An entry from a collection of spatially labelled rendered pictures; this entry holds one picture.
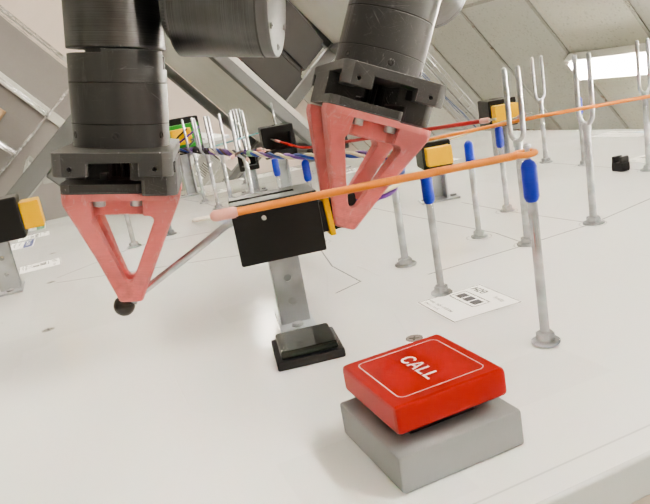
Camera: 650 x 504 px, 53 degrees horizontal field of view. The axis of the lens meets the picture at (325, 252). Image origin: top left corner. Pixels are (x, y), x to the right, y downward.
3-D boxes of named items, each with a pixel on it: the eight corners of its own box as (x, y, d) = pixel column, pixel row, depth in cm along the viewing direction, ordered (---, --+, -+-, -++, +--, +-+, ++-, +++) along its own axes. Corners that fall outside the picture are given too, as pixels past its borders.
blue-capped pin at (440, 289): (428, 292, 46) (410, 172, 44) (448, 288, 46) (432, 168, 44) (435, 298, 44) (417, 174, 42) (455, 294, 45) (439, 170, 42)
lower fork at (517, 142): (545, 243, 52) (528, 63, 49) (527, 248, 52) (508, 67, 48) (528, 239, 54) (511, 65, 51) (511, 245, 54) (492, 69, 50)
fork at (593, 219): (610, 222, 55) (598, 49, 52) (593, 227, 54) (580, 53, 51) (593, 219, 57) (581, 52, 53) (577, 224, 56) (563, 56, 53)
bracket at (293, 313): (275, 314, 47) (261, 248, 46) (307, 307, 47) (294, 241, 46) (281, 335, 43) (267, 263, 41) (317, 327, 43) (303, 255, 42)
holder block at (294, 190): (239, 253, 45) (227, 198, 45) (316, 237, 46) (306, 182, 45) (242, 268, 41) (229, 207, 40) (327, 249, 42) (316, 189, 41)
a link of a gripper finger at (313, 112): (370, 223, 49) (402, 98, 47) (398, 242, 42) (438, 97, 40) (282, 203, 47) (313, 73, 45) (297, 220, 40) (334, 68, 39)
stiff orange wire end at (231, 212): (193, 224, 31) (191, 212, 31) (531, 156, 33) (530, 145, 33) (192, 228, 30) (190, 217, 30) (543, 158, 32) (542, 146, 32)
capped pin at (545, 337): (525, 343, 35) (504, 145, 32) (543, 334, 36) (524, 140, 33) (548, 350, 34) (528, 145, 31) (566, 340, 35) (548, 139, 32)
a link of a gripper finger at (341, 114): (373, 225, 48) (406, 98, 46) (403, 245, 41) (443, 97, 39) (284, 205, 46) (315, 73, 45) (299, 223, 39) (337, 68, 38)
